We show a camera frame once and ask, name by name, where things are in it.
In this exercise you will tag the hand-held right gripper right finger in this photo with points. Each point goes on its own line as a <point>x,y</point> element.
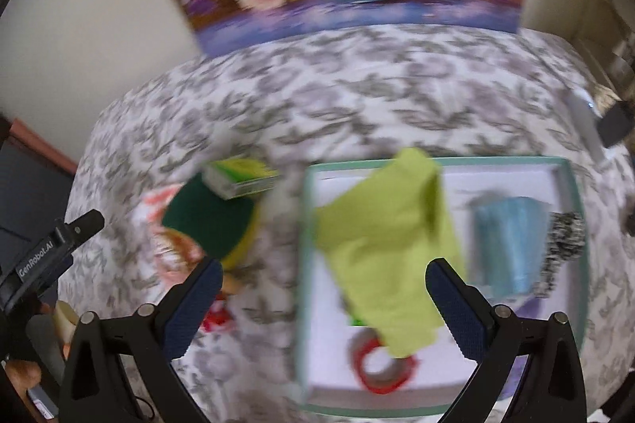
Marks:
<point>456,304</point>

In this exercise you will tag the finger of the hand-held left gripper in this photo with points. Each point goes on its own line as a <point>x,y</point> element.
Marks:
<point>87,224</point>

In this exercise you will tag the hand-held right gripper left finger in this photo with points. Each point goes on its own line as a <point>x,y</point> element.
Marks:
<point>194,304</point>

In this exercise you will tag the purple paper card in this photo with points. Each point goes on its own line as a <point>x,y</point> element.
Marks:
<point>521,304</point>

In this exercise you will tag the blue face mask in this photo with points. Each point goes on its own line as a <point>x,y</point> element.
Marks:
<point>506,244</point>

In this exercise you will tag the green and yellow sponge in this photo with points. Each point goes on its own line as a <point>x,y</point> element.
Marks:
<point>203,219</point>

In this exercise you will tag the lime green cloth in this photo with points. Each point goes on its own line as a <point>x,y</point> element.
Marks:
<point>387,244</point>

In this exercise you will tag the red tape roll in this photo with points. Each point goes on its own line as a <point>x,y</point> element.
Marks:
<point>358,348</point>

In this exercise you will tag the teal rimmed white tray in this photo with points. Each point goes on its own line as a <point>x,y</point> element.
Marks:
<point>496,185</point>

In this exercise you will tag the leopard print scrunchie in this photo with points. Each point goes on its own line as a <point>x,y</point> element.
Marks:
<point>563,234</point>

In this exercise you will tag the yellow tape roll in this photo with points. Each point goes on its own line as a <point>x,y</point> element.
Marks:
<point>186,254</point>

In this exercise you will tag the small green cardboard box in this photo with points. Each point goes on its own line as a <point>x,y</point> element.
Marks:
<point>243,180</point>

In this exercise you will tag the white plastic strip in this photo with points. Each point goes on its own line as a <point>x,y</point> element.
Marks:
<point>585,120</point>

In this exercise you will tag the grey floral fleece blanket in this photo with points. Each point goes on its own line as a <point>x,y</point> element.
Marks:
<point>347,95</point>

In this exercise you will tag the black power adapter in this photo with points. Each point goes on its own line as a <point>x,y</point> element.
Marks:
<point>620,123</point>

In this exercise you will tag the reddish brown wooden frame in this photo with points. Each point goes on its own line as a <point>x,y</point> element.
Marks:
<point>34,140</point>

